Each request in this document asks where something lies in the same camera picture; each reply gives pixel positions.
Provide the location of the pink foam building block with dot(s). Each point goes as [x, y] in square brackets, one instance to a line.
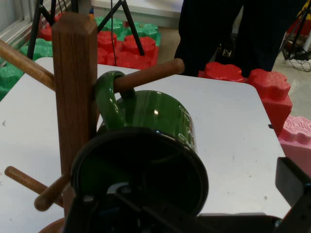
[298, 133]

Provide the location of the red and green foam blocks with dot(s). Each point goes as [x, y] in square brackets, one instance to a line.
[136, 60]

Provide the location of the black tripod stand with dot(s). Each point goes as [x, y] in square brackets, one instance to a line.
[136, 36]

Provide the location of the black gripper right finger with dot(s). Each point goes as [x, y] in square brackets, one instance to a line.
[297, 191]

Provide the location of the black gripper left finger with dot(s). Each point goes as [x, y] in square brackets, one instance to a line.
[126, 213]

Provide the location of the green enamel mug white lettering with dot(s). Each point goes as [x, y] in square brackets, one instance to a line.
[160, 114]

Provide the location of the aluminium wall rail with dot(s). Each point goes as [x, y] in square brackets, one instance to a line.
[12, 29]

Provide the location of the red foam building block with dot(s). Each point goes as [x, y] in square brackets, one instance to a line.
[269, 85]

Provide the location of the brown wooden mug tree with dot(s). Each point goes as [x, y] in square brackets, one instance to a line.
[75, 97]

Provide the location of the black and yellow tripod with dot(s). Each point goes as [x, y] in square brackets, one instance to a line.
[300, 31]

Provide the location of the person in dark trousers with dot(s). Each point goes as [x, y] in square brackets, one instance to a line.
[201, 36]

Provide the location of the green foam building block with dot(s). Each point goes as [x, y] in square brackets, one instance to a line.
[9, 75]
[148, 30]

